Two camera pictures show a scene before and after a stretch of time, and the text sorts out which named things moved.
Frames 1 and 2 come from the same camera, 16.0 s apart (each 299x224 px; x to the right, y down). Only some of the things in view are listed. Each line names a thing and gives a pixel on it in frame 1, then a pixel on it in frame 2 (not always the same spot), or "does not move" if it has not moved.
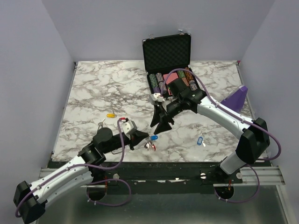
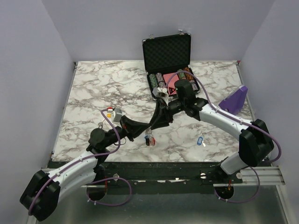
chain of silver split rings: (148, 143) to (149, 135)
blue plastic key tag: (199, 141) does not move
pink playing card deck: (171, 77) does not move
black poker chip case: (167, 59) does not move
